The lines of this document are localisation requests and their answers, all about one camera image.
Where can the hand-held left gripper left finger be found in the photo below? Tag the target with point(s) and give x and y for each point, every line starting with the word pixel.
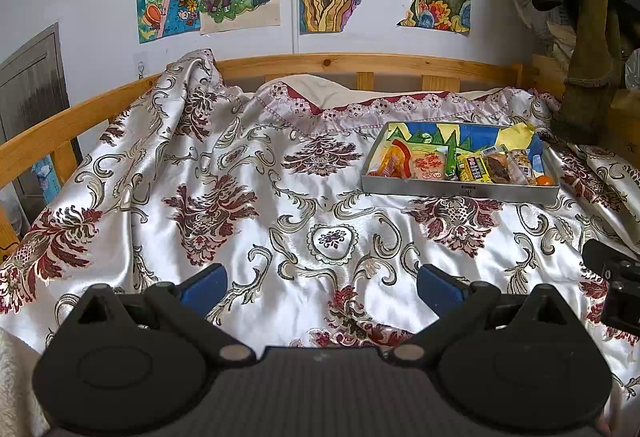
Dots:
pixel 202 289

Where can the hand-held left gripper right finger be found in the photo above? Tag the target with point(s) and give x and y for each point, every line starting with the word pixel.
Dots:
pixel 442 289

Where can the grey tray box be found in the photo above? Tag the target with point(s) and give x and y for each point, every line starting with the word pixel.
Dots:
pixel 450 191

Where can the yellow snack packet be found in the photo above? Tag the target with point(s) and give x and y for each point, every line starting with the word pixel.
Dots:
pixel 472 168

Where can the green stick snack packet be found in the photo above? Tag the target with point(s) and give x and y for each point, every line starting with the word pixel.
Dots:
pixel 454 164

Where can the rice cracker packet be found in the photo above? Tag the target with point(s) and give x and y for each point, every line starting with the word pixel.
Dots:
pixel 427 164

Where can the gold foil snack packet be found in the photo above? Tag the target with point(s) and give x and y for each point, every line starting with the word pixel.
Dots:
pixel 500 169

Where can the orange snack bag red label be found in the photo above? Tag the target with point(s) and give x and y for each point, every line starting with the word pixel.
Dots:
pixel 392 162

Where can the small tangerine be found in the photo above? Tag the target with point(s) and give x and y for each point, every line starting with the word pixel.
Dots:
pixel 546 181

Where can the clear nut bar packet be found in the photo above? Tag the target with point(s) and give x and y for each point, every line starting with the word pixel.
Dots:
pixel 520 167

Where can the floral satin blanket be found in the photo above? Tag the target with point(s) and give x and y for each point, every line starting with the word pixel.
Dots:
pixel 300 177

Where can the painted paper tray liner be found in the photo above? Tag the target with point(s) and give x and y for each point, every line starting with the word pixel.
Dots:
pixel 475 134

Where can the light blue bag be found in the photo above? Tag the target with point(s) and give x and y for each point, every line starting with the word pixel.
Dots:
pixel 45 177

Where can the beige fleece blanket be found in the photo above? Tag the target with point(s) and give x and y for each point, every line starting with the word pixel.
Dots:
pixel 15 382

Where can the grey door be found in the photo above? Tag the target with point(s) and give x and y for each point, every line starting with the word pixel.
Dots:
pixel 30 92

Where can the wall hook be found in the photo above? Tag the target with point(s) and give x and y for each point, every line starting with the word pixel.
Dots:
pixel 140 68

